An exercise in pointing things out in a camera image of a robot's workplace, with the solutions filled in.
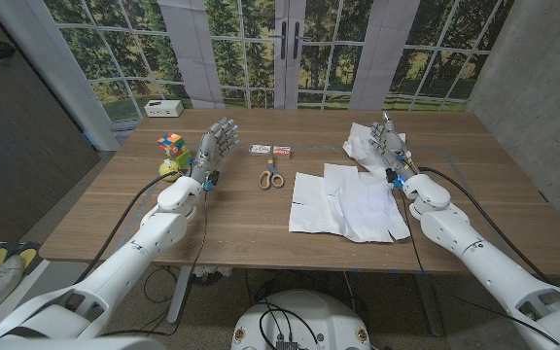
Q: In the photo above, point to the Colgate toothpaste box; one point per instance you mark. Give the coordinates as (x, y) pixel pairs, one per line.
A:
(282, 152)

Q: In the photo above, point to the white table leg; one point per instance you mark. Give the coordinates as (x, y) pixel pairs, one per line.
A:
(180, 296)

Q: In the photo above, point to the yellow tennis ball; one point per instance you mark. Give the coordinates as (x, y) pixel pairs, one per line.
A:
(168, 170)

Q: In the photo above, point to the black wall hook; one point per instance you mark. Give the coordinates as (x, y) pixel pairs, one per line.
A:
(2, 49)

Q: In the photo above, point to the grey table leg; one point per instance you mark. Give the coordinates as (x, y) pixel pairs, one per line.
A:
(430, 306)

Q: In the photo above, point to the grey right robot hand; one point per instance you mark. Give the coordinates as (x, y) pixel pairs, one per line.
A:
(394, 146)

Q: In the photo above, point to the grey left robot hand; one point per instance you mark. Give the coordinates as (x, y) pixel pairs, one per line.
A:
(212, 146)

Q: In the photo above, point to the multicoloured puzzle cube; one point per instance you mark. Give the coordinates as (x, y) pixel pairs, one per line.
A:
(171, 143)

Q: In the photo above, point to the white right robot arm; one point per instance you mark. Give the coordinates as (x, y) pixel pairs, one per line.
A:
(484, 262)

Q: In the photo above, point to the green cube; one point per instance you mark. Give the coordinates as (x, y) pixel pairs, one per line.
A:
(182, 159)

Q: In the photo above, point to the printed forest window backdrop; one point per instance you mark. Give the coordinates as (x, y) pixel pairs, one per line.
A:
(333, 63)

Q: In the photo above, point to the white paper sheet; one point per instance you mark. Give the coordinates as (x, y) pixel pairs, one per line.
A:
(348, 209)

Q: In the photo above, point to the white power strip box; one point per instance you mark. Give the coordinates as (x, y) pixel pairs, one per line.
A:
(163, 108)

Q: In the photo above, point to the crumpled paper scrap under table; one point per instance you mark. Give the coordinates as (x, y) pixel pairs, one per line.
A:
(207, 273)

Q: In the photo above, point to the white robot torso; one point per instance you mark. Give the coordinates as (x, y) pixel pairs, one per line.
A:
(319, 316)

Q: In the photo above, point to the crumpled white paper piece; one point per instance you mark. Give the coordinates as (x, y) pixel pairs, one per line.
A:
(360, 146)

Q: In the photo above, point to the white pillar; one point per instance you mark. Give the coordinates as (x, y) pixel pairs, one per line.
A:
(56, 63)

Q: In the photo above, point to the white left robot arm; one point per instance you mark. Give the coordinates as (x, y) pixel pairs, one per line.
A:
(115, 267)

